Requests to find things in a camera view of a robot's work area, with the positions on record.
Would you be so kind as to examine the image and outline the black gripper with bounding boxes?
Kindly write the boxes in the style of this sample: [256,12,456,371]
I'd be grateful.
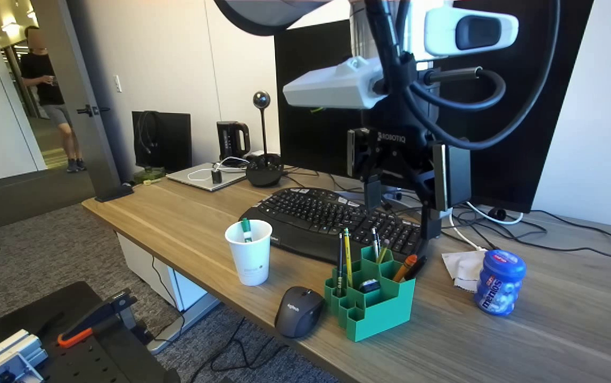
[345,125,450,243]

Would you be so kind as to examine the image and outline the green honeycomb pencil holder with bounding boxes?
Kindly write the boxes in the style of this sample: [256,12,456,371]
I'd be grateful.
[324,243,417,345]

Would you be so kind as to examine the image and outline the dark blue pencil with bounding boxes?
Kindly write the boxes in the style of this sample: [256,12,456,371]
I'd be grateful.
[335,230,348,297]

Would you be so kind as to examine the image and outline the white paper cup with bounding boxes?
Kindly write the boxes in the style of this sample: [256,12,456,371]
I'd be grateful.
[224,217,275,288]

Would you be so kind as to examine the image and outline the dark pen silver clip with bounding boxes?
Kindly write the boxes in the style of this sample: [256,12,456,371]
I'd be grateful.
[370,225,385,262]

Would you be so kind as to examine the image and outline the orange marker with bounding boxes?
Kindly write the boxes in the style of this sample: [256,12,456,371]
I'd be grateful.
[391,253,419,282]

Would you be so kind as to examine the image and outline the white paper tissue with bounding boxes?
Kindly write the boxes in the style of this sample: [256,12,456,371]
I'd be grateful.
[439,246,488,293]

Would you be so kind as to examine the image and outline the black computer keyboard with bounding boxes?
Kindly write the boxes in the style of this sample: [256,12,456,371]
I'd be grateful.
[239,186,431,265]

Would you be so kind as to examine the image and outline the blue gum jar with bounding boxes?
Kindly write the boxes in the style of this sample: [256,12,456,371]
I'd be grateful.
[475,246,529,318]

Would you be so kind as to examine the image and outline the black webcam on stand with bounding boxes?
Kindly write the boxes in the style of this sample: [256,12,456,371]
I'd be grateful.
[245,90,288,189]

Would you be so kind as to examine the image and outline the black computer mouse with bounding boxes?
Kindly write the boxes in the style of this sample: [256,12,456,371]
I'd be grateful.
[272,286,325,341]

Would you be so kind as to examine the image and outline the black computer monitor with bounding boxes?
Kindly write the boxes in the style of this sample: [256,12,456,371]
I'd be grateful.
[275,0,597,214]

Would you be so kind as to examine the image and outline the black electric kettle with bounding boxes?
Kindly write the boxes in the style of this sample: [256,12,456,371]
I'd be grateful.
[216,119,251,161]

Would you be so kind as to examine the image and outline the silver laptop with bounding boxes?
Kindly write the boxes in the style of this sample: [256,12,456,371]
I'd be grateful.
[165,160,250,193]

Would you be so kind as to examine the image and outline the black flat panel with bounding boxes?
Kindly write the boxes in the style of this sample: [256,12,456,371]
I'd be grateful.
[129,108,193,174]

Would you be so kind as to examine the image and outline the green flat object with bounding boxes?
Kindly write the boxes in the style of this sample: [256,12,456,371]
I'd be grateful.
[133,167,168,186]

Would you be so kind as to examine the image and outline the white drawer cabinet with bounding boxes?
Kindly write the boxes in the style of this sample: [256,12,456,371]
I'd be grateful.
[116,231,212,315]

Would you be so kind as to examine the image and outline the grey door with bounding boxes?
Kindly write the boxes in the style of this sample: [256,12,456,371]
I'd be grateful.
[30,0,128,199]

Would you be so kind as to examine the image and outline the black perforated board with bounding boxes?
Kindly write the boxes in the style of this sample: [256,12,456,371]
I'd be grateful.
[0,281,179,383]

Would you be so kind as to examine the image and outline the person in black shirt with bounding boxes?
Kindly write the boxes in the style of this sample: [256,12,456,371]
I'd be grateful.
[17,23,87,176]

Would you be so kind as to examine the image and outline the white usb cable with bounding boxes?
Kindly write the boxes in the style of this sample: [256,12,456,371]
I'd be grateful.
[447,196,529,256]

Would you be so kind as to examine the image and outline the black desk cables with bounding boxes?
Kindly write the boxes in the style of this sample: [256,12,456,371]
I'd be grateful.
[440,199,611,262]

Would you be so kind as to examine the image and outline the silver wrist camera bar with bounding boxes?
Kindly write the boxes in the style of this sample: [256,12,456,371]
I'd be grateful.
[282,55,391,112]

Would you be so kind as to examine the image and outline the black robot cable hose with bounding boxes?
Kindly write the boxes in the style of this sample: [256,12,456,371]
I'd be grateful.
[364,0,564,155]

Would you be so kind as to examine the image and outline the white charging cable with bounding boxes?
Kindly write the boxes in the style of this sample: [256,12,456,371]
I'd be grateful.
[190,155,251,178]

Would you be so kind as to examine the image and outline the black floor cables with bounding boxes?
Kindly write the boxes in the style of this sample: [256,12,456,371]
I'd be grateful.
[149,258,302,376]

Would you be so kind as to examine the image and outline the black clamp orange handle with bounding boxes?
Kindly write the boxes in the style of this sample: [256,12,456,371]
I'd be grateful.
[56,289,140,352]

